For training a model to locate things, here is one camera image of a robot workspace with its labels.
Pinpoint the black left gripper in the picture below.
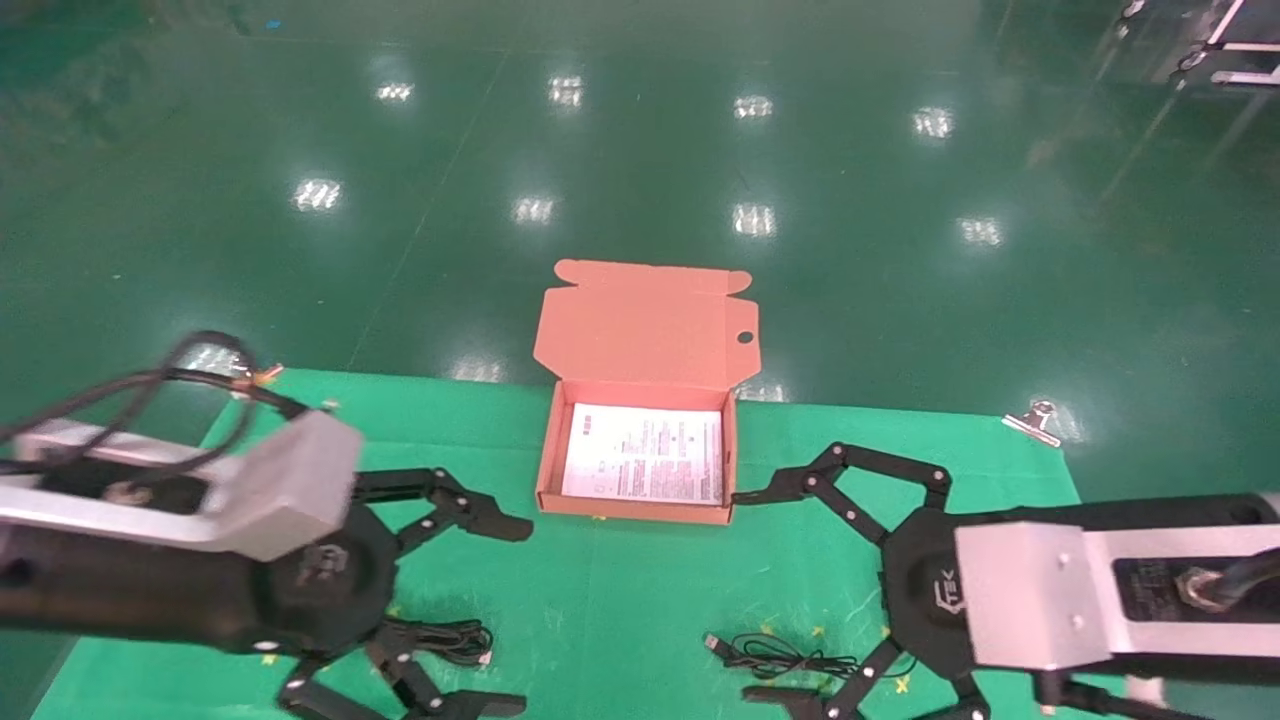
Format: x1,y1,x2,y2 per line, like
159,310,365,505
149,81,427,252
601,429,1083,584
235,467,535,720

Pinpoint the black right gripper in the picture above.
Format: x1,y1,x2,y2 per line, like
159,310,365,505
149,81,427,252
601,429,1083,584
732,442,1006,720

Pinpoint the black data cable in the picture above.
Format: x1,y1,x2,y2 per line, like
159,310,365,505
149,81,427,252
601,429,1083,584
385,619,494,669

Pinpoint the black wired mouse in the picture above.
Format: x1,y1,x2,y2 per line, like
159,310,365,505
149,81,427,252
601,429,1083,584
703,632,916,683

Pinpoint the orange cardboard box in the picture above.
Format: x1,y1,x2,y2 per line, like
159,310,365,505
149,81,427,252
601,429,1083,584
533,259,762,526

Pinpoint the green table cloth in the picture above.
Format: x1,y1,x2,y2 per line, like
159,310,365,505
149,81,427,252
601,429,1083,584
30,367,1171,720

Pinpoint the white printed instruction sheet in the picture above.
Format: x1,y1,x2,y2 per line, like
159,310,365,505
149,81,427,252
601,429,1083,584
561,402,724,506

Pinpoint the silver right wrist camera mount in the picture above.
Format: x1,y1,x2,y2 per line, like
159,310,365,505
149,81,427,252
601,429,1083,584
953,520,1280,673

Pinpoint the white metal rack frame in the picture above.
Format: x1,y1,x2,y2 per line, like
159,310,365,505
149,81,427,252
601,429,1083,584
1170,0,1280,89

